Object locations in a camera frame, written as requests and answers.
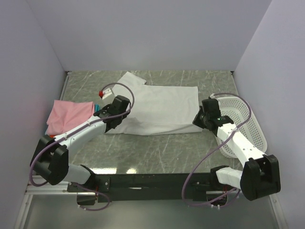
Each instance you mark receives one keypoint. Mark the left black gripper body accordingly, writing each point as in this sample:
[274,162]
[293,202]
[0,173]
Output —
[121,119]

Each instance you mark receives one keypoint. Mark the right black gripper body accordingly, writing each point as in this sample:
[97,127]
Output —
[200,119]

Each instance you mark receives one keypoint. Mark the white t shirt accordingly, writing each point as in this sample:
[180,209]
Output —
[157,110]

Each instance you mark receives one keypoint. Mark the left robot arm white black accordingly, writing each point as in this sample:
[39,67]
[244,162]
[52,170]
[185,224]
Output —
[51,156]

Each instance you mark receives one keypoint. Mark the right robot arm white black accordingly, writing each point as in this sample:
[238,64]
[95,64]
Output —
[260,175]

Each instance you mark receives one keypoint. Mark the teal folded t shirt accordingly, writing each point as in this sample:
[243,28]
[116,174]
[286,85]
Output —
[96,108]

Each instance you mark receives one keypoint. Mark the pink folded t shirt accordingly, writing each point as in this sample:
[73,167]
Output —
[69,114]

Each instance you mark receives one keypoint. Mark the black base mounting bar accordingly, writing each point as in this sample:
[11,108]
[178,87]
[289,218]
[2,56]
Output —
[130,187]

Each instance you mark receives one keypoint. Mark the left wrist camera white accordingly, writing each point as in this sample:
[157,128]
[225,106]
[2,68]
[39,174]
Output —
[106,94]

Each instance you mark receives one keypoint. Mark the aluminium extrusion rail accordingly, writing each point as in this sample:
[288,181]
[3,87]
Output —
[47,189]

